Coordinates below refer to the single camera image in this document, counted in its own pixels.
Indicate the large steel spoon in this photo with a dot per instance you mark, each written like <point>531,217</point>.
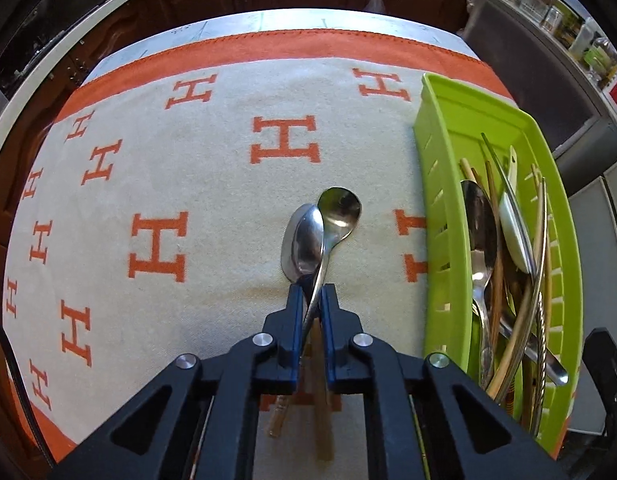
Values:
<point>482,251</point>

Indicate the metal chopstick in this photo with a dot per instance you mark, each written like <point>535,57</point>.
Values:
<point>539,392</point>

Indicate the steel spoon wooden handle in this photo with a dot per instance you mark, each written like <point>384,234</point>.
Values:
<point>302,247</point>
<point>340,210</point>

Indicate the orange and white H towel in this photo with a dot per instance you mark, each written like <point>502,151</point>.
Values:
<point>152,220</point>

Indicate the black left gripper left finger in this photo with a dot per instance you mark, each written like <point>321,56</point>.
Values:
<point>196,419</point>

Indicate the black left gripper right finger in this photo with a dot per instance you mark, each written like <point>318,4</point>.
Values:
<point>424,418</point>

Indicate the grey glass door cabinet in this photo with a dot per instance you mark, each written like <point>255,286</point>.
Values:
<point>577,122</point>

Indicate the green plastic utensil tray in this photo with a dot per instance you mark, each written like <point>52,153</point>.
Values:
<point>456,121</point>

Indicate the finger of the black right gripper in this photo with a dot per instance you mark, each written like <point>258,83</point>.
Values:
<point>600,359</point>

